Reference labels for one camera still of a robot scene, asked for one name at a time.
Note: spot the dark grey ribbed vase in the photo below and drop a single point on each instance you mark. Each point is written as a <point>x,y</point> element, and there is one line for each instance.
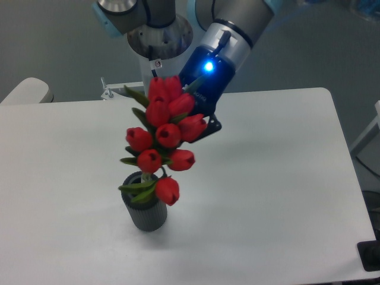
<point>148,216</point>

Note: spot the white chair seat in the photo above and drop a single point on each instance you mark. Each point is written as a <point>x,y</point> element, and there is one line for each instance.
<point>30,91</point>

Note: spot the black device at table edge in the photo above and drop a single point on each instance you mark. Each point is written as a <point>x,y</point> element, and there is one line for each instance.
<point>369,255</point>

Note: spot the red tulip bouquet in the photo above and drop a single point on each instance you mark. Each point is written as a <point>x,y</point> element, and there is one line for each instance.
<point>167,123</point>

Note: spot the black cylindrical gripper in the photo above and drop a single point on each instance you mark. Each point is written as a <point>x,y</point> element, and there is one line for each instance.
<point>215,72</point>

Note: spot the white frame at right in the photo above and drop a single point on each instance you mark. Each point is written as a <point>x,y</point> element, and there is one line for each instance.
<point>367,135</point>

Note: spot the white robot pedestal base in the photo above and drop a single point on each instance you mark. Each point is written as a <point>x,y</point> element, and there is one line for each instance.
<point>161,52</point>

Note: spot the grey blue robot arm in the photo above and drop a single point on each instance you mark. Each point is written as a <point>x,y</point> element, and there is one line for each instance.
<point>234,25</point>

